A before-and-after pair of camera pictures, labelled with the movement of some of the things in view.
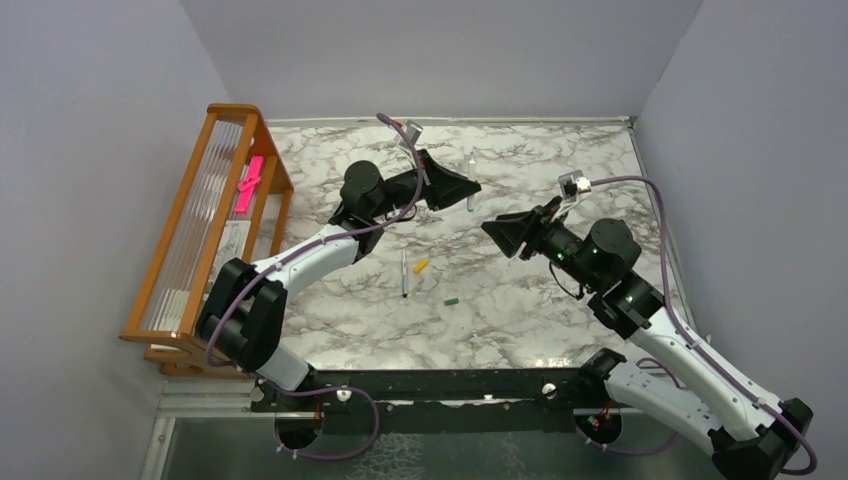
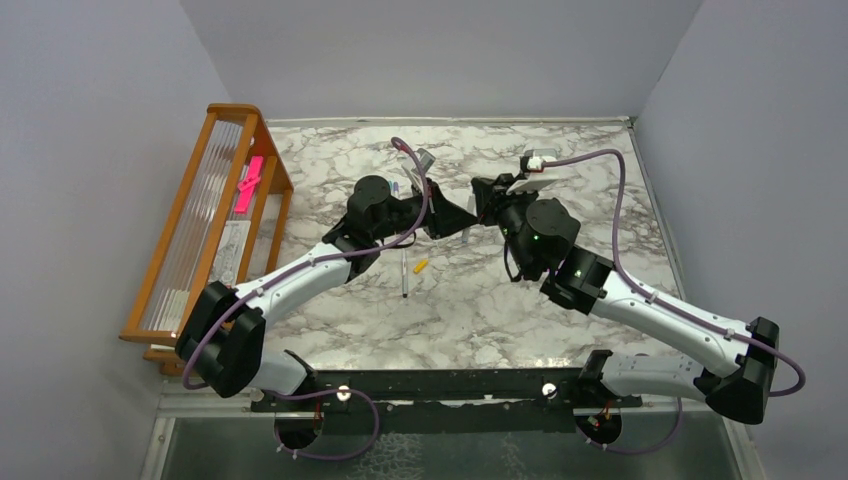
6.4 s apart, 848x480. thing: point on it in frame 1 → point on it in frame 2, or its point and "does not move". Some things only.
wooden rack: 237,174 does not move
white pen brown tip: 472,177 → 472,209
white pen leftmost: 404,275 does not move
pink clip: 246,188 does not move
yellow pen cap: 420,265 does not move
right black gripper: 510,230 → 493,195
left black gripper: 446,187 → 443,218
